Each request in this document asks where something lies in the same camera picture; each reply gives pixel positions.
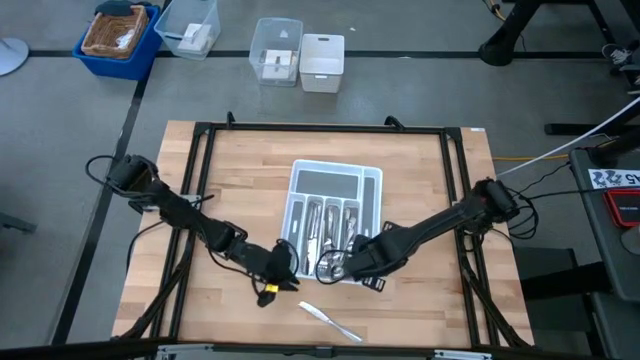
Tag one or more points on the white plastic cutlery tray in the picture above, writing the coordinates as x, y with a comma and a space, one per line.
327, 184

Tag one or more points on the clear plastic storage bin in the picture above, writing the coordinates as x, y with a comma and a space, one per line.
260, 35
170, 22

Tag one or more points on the silver metal bracket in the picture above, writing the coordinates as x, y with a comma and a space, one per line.
462, 354
185, 350

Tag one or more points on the blue plastic bin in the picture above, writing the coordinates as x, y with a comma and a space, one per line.
125, 70

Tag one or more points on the black desk leg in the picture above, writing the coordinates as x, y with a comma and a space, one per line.
505, 45

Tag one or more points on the black desk foot bar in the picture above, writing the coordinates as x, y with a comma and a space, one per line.
590, 128

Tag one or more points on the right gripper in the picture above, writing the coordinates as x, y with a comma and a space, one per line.
375, 255

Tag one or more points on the grey furniture leg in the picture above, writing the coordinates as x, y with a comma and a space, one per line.
15, 222

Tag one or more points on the grey round stand base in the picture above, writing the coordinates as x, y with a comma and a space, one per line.
10, 55

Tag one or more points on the red and black device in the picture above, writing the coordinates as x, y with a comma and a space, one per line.
625, 207

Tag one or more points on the silver table knife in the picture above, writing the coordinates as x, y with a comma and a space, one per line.
315, 220
312, 230
320, 314
307, 240
318, 210
311, 257

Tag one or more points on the silver fork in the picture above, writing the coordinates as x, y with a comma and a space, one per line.
327, 225
334, 232
330, 260
336, 220
326, 245
331, 215

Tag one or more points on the grey round disc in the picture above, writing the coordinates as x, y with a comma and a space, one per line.
632, 240

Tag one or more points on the white printed label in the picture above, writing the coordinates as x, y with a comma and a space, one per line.
612, 178

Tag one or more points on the white paper piece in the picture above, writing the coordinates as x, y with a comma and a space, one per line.
125, 39

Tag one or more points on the white cardboard box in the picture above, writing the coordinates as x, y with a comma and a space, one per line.
277, 64
194, 37

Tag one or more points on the dark grey side table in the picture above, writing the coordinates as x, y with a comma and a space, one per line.
600, 240

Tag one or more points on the person's shoe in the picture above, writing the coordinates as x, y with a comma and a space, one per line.
635, 84
617, 54

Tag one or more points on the white plastic bin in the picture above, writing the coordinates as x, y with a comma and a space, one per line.
322, 65

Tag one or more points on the black cloth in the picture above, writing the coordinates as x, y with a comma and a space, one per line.
117, 6

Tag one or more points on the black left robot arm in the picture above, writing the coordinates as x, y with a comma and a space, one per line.
185, 215

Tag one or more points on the black furniture base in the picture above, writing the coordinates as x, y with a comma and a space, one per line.
550, 270

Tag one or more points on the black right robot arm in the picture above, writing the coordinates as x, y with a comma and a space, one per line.
440, 222

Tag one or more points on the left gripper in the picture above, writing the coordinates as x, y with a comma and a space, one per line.
277, 262

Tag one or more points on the brown wicker basket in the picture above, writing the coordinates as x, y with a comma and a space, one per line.
105, 35

